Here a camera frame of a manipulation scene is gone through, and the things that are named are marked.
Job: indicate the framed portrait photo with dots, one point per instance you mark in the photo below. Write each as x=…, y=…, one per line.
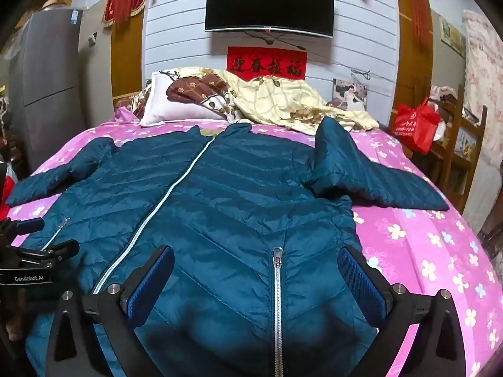
x=349, y=94

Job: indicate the wall picture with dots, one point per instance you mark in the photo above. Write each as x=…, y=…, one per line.
x=452, y=33

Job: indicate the pink floral bed sheet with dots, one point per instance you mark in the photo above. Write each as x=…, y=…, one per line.
x=424, y=243

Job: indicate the teal quilted down jacket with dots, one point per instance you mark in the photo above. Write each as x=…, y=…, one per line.
x=235, y=204

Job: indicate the brown floral pillow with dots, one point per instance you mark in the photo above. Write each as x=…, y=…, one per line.
x=196, y=86

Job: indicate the red knot wall ornament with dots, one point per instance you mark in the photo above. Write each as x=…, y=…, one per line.
x=418, y=4

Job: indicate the floral curtain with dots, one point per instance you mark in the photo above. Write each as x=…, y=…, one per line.
x=483, y=86

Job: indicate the grey refrigerator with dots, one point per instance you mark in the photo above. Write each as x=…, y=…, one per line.
x=47, y=86

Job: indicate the red shopping bag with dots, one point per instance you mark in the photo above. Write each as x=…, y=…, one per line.
x=416, y=125

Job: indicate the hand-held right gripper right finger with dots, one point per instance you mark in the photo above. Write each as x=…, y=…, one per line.
x=361, y=279

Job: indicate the wooden door frame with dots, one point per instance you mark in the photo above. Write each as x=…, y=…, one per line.
x=408, y=66
x=125, y=59

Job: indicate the black wall television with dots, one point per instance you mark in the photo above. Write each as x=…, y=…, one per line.
x=269, y=2

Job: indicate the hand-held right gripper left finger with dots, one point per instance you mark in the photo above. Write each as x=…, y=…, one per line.
x=151, y=279

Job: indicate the white pillow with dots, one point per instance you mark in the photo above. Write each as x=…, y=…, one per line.
x=165, y=106

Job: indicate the yellow checked floral quilt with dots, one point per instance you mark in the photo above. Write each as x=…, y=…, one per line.
x=275, y=102

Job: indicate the red paper wall banner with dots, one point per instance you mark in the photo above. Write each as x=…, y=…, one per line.
x=267, y=63

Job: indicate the wooden chair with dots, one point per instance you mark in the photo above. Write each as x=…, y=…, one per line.
x=467, y=145

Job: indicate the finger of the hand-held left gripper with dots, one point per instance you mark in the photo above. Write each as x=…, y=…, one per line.
x=61, y=248
x=23, y=226

